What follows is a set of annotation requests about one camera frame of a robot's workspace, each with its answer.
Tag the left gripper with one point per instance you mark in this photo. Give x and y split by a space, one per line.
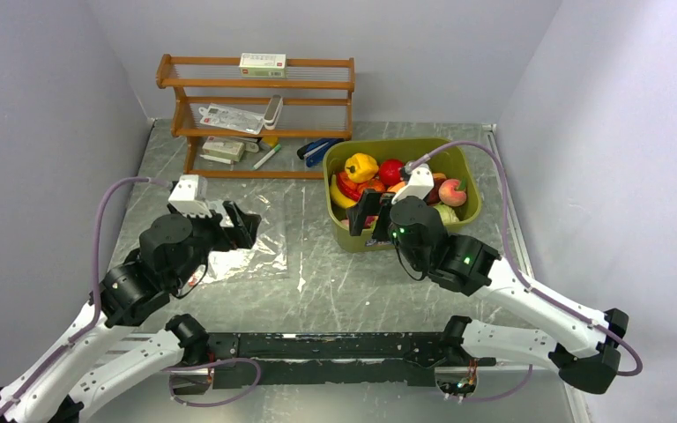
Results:
242 232

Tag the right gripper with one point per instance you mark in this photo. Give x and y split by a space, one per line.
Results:
372 203

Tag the clear zip top bag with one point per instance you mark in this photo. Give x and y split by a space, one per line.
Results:
267 259

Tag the red pomegranate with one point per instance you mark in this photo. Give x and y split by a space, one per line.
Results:
389 172

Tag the yellow bell pepper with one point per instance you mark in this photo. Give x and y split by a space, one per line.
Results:
361 168

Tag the pink peach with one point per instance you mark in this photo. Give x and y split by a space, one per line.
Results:
452 192

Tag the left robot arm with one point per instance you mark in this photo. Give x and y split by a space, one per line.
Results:
64 385

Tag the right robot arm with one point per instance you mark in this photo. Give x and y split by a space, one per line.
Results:
580 344

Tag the orange mini pumpkin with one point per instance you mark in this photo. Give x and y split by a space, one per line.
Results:
373 184

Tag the olive green plastic bin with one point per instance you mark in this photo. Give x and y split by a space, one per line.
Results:
452 162

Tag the red chili pepper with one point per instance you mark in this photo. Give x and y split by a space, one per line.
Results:
348 188

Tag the yellow banana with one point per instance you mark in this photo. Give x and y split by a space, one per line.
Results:
337 197

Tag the green cabbage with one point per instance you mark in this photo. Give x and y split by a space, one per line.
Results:
447 214

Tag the white box lower shelf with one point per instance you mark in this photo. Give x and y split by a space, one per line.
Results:
222 148

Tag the white marker pen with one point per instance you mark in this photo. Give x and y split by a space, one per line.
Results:
274 150

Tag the blue stapler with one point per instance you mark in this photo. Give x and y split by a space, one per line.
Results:
312 153

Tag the packaged item on shelf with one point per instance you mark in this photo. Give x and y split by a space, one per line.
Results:
228 118

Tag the white case on shelf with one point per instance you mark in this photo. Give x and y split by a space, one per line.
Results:
272 112

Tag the wooden shelf rack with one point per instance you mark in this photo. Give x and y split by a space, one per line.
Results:
317 103

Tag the white red box on shelf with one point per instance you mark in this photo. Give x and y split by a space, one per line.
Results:
262 65

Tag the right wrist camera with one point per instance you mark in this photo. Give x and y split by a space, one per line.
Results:
418 183

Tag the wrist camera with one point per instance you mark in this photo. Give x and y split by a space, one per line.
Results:
418 183
188 196

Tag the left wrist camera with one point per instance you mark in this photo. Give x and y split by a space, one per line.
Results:
188 196

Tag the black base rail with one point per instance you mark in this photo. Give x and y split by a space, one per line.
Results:
414 358

